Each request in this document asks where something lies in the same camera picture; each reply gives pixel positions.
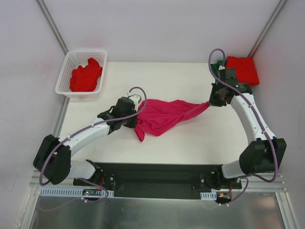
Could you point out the right aluminium rail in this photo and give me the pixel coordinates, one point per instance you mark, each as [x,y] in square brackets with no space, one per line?
[256,184]

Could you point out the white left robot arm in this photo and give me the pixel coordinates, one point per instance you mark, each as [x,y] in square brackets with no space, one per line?
[54,157]

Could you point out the right white cable duct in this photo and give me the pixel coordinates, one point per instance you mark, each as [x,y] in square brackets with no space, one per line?
[208,196]

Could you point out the pink t shirt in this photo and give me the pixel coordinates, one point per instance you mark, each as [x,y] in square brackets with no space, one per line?
[160,116]

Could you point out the white cable duct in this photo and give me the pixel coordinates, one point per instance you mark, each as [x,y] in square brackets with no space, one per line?
[208,196]
[75,192]

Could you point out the folded red t shirt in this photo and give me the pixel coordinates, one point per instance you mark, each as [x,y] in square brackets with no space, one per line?
[245,69]

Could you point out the red t shirt in basket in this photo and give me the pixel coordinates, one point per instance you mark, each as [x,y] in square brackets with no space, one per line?
[84,79]

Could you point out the left white cable duct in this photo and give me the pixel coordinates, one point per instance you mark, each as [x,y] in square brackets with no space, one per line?
[75,192]

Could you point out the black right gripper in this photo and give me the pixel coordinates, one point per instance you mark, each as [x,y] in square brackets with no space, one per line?
[213,98]

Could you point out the aluminium rail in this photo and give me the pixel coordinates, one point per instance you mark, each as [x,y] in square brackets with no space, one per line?
[256,184]
[35,180]

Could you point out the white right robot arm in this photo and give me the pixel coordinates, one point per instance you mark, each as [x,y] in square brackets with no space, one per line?
[265,151]

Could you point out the left aluminium frame post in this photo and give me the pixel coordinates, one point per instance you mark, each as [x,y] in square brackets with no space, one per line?
[52,25]

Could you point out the folded green t shirt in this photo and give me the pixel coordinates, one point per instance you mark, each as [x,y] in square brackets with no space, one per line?
[215,67]

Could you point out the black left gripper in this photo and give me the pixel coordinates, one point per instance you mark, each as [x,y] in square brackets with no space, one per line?
[133,120]

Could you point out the white perforated plastic basket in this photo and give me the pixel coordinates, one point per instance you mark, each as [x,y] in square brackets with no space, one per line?
[72,61]

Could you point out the left aluminium rail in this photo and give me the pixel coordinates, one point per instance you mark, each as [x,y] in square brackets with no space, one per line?
[35,180]

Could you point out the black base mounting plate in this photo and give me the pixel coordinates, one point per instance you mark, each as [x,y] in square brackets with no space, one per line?
[163,181]

